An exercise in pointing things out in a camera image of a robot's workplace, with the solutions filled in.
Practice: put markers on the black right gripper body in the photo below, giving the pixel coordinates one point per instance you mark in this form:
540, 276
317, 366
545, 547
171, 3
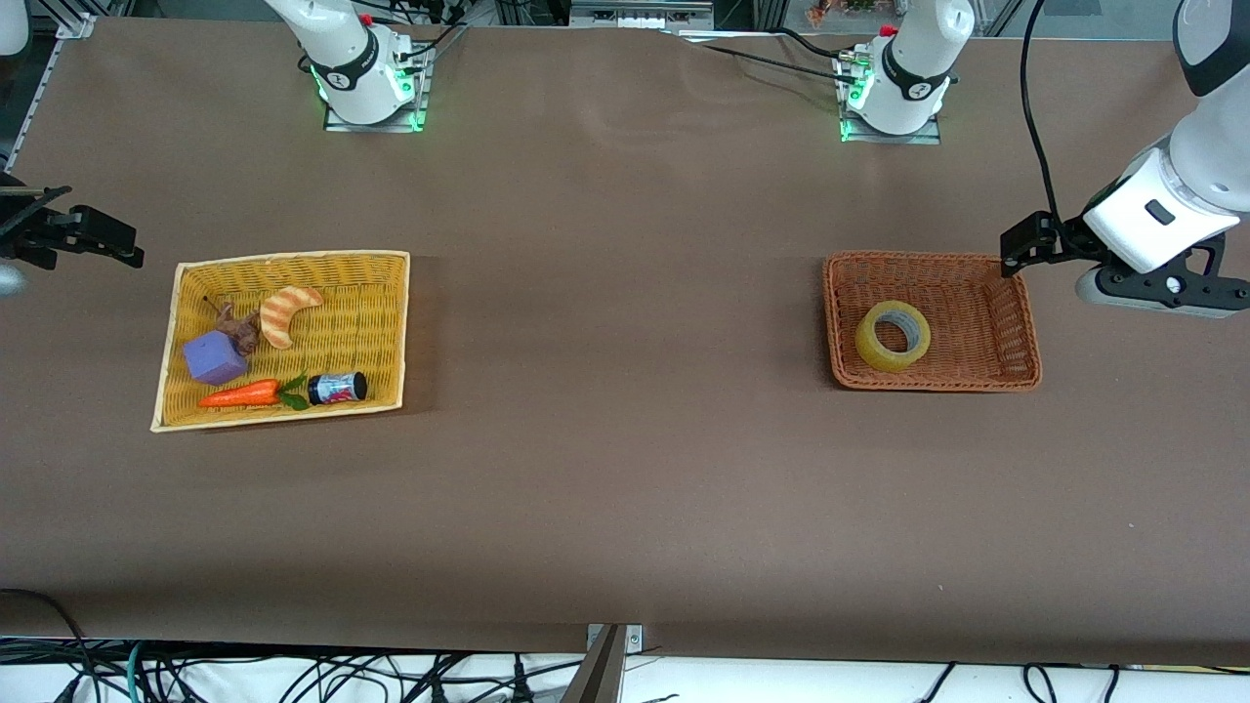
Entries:
39, 231

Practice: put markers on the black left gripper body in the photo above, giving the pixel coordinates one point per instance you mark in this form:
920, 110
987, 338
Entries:
1067, 237

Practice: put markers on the clear packing tape roll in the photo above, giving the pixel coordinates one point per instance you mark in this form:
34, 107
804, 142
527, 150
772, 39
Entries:
872, 353

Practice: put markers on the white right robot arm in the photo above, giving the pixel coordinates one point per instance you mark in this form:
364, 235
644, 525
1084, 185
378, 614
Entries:
361, 68

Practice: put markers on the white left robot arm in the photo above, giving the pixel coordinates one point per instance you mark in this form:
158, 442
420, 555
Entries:
1133, 225

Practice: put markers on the brown wicker basket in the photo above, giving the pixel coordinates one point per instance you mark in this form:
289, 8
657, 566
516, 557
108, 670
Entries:
977, 293

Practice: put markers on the purple foam cube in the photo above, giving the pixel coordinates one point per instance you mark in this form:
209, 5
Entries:
213, 359

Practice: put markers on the brown toy lion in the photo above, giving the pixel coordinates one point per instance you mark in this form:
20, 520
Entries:
244, 332

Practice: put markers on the toy croissant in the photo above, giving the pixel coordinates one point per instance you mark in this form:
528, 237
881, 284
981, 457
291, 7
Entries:
278, 317

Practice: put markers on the orange toy carrot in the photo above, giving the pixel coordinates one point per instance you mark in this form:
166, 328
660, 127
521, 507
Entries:
239, 393

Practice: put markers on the small dark can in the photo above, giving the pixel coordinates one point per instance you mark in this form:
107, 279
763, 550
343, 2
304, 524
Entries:
337, 389

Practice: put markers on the yellow wicker basket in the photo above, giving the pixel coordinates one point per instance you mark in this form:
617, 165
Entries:
371, 322

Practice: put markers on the grey metal box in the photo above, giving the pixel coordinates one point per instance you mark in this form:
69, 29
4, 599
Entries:
640, 14

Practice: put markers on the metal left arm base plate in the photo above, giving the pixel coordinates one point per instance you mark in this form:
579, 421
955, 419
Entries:
928, 137

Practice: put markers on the aluminium side rail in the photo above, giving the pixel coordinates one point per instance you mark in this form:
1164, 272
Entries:
39, 88

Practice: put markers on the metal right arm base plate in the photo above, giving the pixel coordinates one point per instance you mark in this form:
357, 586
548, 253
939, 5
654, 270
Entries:
337, 124

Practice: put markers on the metal table clamp bracket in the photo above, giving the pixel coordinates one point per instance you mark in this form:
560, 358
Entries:
613, 640

